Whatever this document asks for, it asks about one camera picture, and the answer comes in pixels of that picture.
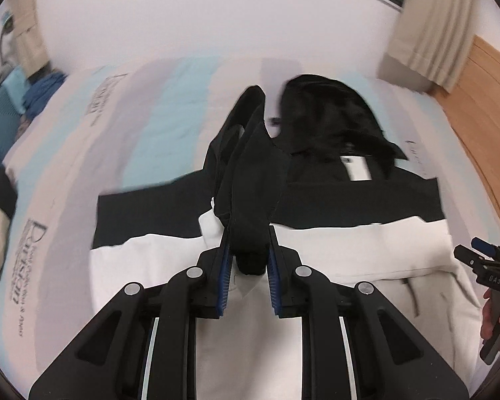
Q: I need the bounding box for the wooden panel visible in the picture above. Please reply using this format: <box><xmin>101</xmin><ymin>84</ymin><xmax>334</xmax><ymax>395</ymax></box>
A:
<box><xmin>433</xmin><ymin>35</ymin><xmax>500</xmax><ymax>259</ymax></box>

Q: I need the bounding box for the black and white jacket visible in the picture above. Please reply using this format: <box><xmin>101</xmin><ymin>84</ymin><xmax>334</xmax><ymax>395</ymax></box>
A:
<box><xmin>91</xmin><ymin>74</ymin><xmax>489</xmax><ymax>400</ymax></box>

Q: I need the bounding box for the striped printed blanket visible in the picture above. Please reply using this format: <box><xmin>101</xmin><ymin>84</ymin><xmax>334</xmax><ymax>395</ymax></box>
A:
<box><xmin>0</xmin><ymin>56</ymin><xmax>500</xmax><ymax>384</ymax></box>

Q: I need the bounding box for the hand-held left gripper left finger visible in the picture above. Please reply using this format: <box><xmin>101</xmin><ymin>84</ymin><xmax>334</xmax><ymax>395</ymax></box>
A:
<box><xmin>28</xmin><ymin>227</ymin><xmax>238</xmax><ymax>400</ymax></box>

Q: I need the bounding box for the blue cloth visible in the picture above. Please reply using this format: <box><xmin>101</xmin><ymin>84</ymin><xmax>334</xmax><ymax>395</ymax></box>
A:
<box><xmin>22</xmin><ymin>72</ymin><xmax>68</xmax><ymax>120</ymax></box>

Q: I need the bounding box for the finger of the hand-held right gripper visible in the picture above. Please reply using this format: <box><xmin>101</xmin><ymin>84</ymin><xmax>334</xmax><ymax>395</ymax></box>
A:
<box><xmin>453</xmin><ymin>245</ymin><xmax>484</xmax><ymax>268</ymax></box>
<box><xmin>472</xmin><ymin>237</ymin><xmax>499</xmax><ymax>258</ymax></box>

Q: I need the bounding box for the teal chair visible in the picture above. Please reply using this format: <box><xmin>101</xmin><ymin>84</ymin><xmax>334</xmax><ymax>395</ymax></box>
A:
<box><xmin>0</xmin><ymin>69</ymin><xmax>26</xmax><ymax>157</ymax></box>

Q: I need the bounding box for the person's right hand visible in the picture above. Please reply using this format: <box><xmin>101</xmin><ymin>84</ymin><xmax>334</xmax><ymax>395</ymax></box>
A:
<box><xmin>481</xmin><ymin>288</ymin><xmax>495</xmax><ymax>341</ymax></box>

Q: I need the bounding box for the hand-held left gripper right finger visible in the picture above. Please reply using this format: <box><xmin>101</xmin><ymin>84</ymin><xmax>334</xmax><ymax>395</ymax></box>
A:
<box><xmin>267</xmin><ymin>225</ymin><xmax>469</xmax><ymax>400</ymax></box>

